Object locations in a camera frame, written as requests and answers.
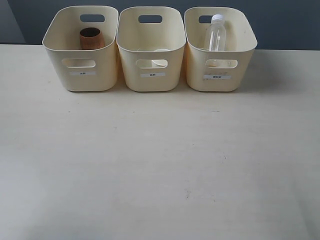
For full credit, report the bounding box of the brown wooden cup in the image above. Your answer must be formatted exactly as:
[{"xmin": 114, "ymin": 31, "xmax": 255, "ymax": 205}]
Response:
[{"xmin": 79, "ymin": 27, "xmax": 106, "ymax": 50}]

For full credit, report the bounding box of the clear plastic bottle white cap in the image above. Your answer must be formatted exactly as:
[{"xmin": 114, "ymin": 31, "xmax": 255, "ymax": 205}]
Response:
[{"xmin": 203, "ymin": 14, "xmax": 227, "ymax": 52}]

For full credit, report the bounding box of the left cream plastic bin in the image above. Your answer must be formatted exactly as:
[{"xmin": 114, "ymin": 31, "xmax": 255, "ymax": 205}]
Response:
[{"xmin": 42, "ymin": 5, "xmax": 120, "ymax": 92}]

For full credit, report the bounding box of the cream plastic bin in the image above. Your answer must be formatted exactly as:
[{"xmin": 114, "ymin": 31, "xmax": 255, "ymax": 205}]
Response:
[
  {"xmin": 184, "ymin": 6, "xmax": 258, "ymax": 92},
  {"xmin": 42, "ymin": 5, "xmax": 120, "ymax": 92},
  {"xmin": 116, "ymin": 6, "xmax": 186, "ymax": 92}
]

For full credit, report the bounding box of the middle cream plastic bin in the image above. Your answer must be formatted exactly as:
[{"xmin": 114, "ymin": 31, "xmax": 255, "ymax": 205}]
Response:
[{"xmin": 116, "ymin": 6, "xmax": 186, "ymax": 92}]

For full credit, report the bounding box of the right cream plastic bin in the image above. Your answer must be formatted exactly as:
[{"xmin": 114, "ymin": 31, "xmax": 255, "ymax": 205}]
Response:
[{"xmin": 184, "ymin": 6, "xmax": 258, "ymax": 92}]

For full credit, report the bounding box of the white paper cup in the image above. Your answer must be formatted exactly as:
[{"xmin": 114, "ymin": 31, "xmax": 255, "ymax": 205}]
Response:
[{"xmin": 151, "ymin": 48, "xmax": 170, "ymax": 69}]

